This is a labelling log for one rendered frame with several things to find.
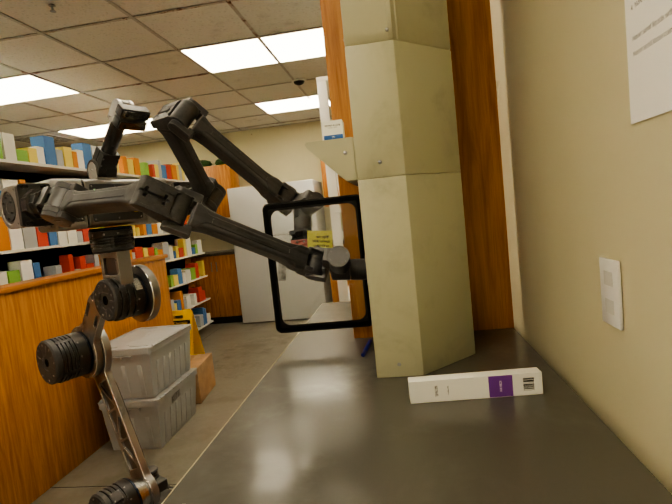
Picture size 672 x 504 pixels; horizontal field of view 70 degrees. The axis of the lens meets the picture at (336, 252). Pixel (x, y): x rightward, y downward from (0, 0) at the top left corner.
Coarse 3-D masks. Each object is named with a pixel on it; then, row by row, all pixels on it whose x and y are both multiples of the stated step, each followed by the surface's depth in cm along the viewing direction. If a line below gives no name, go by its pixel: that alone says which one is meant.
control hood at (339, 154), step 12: (312, 144) 110; (324, 144) 110; (336, 144) 110; (348, 144) 109; (324, 156) 110; (336, 156) 110; (348, 156) 109; (336, 168) 110; (348, 168) 110; (348, 180) 110
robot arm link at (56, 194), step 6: (48, 186) 127; (42, 192) 128; (48, 192) 127; (54, 192) 126; (60, 192) 125; (42, 198) 126; (48, 198) 126; (54, 198) 125; (60, 198) 125; (36, 204) 126; (42, 204) 126; (48, 204) 124; (54, 204) 124; (60, 204) 124
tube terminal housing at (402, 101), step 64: (384, 64) 107; (448, 64) 117; (384, 128) 108; (448, 128) 117; (384, 192) 109; (448, 192) 117; (384, 256) 111; (448, 256) 117; (384, 320) 112; (448, 320) 117
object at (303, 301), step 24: (288, 216) 143; (312, 216) 143; (336, 216) 142; (288, 240) 144; (312, 240) 143; (336, 240) 142; (288, 288) 145; (312, 288) 145; (336, 288) 144; (360, 288) 143; (288, 312) 146; (312, 312) 145; (336, 312) 144; (360, 312) 144
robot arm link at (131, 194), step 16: (144, 176) 107; (80, 192) 121; (96, 192) 116; (112, 192) 112; (128, 192) 109; (144, 192) 107; (160, 192) 109; (176, 192) 111; (48, 208) 123; (64, 208) 122; (80, 208) 120; (96, 208) 117; (112, 208) 115; (128, 208) 112; (144, 208) 106; (160, 208) 108; (176, 208) 111; (64, 224) 128
